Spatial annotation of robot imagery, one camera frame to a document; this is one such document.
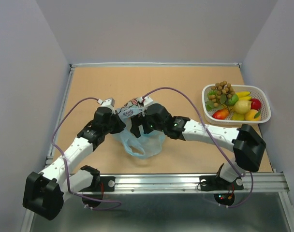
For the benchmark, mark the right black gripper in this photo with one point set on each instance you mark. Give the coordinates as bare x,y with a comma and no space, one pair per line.
137,120

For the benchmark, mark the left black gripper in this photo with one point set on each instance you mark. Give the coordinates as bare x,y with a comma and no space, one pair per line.
120,124

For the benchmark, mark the blue plastic bag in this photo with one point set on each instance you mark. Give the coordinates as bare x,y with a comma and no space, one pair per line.
145,146

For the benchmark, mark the yellow pear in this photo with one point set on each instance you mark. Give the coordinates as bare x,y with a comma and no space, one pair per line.
242,106

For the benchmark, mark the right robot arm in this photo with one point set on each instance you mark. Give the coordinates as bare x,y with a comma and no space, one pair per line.
246,144

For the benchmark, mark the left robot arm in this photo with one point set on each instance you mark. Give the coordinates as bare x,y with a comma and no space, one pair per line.
46,192

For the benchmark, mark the green round fruit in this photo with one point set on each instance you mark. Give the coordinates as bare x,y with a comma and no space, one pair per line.
233,100

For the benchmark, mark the red orange mango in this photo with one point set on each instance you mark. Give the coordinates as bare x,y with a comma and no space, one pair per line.
221,114

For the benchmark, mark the yellow green starfruit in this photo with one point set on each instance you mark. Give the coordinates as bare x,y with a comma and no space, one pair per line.
238,117

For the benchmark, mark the yellow bananas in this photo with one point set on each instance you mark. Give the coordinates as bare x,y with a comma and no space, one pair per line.
244,95

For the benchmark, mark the orange peach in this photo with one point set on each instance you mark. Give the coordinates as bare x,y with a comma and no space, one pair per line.
253,115

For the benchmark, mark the red apple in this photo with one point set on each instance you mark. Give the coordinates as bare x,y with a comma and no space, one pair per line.
255,104

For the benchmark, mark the white perforated basket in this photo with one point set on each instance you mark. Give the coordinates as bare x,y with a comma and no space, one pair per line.
254,92

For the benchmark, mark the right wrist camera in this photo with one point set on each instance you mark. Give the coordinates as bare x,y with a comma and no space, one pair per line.
145,102

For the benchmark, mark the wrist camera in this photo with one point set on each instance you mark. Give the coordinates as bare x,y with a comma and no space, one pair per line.
145,102
110,102

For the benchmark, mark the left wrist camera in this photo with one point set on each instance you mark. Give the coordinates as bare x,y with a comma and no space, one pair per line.
110,102

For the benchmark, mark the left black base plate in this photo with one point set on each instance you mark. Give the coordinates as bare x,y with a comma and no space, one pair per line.
106,183

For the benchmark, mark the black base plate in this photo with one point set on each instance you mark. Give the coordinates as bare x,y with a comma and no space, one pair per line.
106,183
210,184

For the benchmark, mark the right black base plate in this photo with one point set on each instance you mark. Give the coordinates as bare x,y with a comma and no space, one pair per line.
210,184

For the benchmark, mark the aluminium mounting rail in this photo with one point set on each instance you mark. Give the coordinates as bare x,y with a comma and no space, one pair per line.
189,183

